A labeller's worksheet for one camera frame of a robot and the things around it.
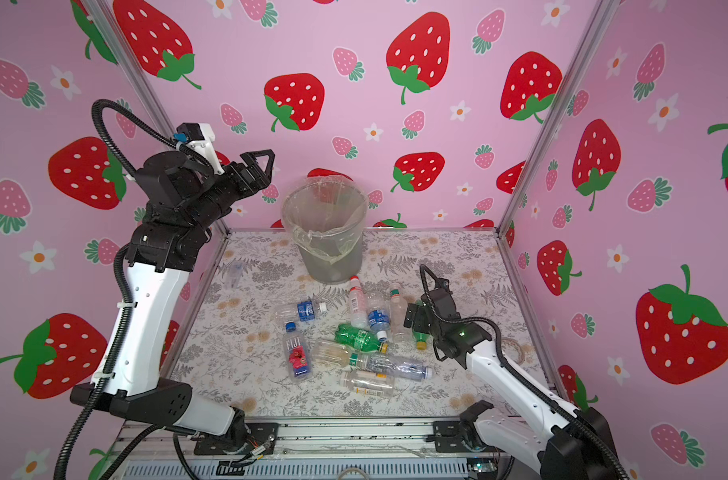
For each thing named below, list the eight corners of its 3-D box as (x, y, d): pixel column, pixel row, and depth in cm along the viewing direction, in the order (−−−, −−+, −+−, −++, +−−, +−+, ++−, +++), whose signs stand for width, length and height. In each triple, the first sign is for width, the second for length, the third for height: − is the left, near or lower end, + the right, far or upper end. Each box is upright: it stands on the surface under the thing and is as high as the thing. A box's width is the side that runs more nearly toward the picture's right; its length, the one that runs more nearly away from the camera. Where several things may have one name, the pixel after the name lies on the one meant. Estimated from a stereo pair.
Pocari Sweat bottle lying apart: (277, 323, 97) (272, 315, 92) (280, 309, 100) (275, 300, 95) (324, 323, 97) (322, 315, 92) (326, 309, 100) (323, 300, 95)
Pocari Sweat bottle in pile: (367, 342, 92) (366, 334, 88) (368, 299, 102) (367, 290, 98) (391, 342, 92) (391, 334, 88) (389, 299, 102) (390, 290, 98)
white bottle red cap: (348, 330, 94) (347, 323, 90) (351, 280, 107) (350, 272, 103) (367, 330, 94) (366, 323, 90) (368, 280, 107) (368, 272, 103)
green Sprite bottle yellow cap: (334, 342, 93) (332, 334, 88) (344, 327, 96) (342, 318, 91) (380, 365, 88) (380, 358, 83) (388, 348, 91) (389, 340, 87)
